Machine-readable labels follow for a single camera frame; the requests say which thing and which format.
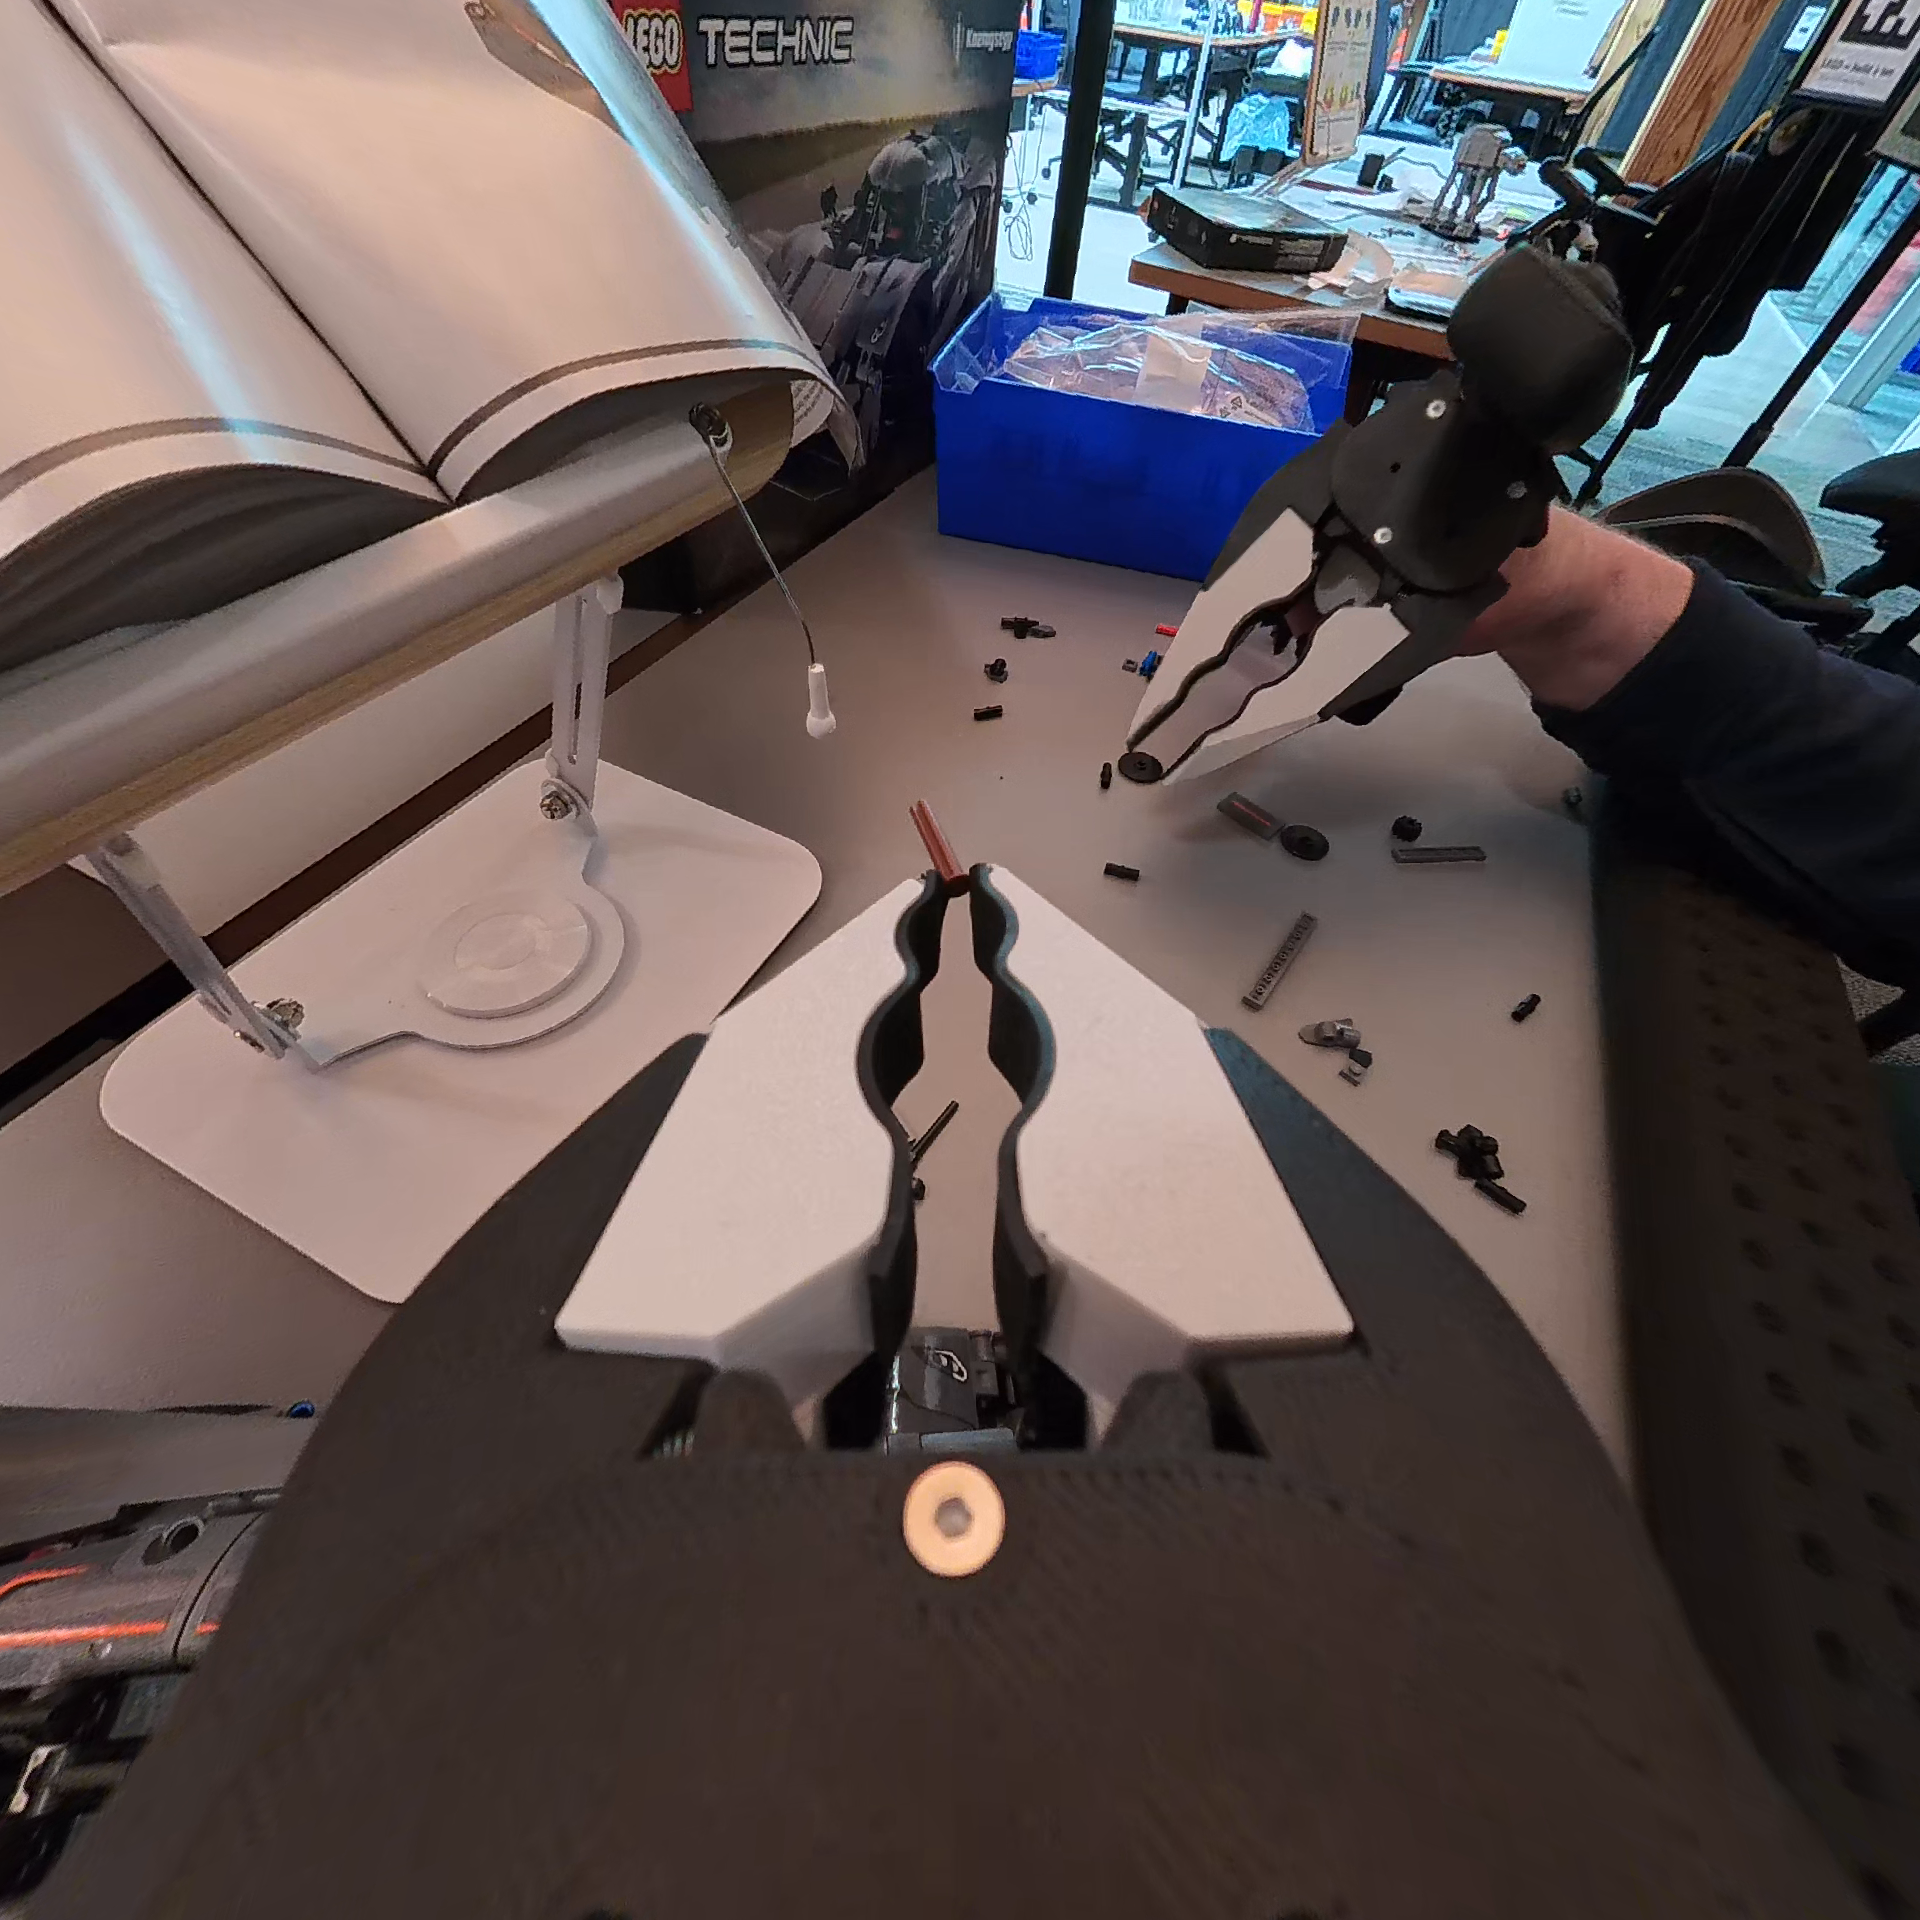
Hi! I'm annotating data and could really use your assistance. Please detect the black perforated chair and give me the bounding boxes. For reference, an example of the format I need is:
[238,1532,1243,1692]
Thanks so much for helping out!
[1591,779,1920,1920]

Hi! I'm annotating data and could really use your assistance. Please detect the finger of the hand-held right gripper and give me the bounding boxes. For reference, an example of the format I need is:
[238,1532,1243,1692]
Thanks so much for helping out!
[1128,506,1337,758]
[1158,579,1420,790]

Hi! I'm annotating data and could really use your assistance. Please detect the grey lego walker model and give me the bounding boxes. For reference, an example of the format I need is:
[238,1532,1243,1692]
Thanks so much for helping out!
[1417,125,1531,243]

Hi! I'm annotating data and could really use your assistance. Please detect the grey lego car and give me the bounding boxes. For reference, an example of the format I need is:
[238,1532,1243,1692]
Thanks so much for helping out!
[0,1325,1036,1856]

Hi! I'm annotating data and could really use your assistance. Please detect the instruction booklet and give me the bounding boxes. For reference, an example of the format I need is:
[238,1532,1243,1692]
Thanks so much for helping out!
[0,0,873,677]

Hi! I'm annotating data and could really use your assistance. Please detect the black flat box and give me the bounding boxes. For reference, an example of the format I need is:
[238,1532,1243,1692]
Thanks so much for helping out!
[1147,182,1350,275]

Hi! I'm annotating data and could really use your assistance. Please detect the lego set box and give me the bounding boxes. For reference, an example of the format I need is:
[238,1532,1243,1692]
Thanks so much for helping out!
[607,0,1027,609]

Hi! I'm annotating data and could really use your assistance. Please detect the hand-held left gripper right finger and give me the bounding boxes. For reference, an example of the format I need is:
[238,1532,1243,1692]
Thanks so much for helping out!
[973,865,1357,1444]

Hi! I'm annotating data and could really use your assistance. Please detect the grey office chair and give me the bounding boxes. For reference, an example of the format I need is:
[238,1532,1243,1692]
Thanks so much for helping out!
[1598,468,1867,633]

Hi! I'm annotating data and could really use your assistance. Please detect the scattered black lego pins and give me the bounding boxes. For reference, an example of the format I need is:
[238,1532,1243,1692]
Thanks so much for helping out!
[969,608,1549,1218]

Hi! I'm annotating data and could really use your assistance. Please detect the black pole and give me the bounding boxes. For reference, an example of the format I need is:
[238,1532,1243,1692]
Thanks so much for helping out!
[1040,0,1120,299]

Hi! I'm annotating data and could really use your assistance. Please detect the fiducial tag sign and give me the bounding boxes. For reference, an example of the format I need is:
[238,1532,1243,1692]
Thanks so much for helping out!
[1791,0,1920,110]

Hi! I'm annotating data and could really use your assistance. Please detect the clear plastic bag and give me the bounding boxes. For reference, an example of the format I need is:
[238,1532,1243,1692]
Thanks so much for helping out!
[996,306,1357,439]

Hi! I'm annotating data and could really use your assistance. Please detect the blue storage bin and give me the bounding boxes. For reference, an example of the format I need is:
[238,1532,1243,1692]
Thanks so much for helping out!
[929,289,1354,584]

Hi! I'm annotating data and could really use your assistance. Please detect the white book stand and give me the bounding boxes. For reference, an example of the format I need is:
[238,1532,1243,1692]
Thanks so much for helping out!
[0,405,825,1302]

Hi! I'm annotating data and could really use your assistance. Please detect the black office chair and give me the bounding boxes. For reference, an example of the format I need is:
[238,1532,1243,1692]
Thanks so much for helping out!
[1820,452,1920,677]

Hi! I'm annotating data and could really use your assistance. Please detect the cluttered work table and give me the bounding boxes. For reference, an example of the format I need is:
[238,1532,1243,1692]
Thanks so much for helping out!
[1128,139,1518,361]

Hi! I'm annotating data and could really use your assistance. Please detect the person's right forearm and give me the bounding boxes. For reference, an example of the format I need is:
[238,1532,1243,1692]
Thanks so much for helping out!
[1531,554,1920,992]

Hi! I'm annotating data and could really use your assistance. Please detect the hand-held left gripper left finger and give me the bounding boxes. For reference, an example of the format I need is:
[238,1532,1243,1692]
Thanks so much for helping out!
[556,877,925,1445]

